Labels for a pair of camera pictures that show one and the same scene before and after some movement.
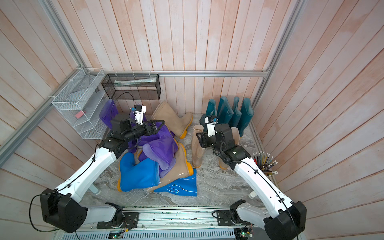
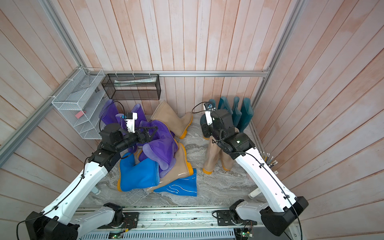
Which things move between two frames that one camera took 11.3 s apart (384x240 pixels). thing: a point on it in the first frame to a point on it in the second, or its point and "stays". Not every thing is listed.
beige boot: [181, 169] stays
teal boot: [224, 111] stays
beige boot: [164, 113] stays
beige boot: [197, 150] to [214, 151]
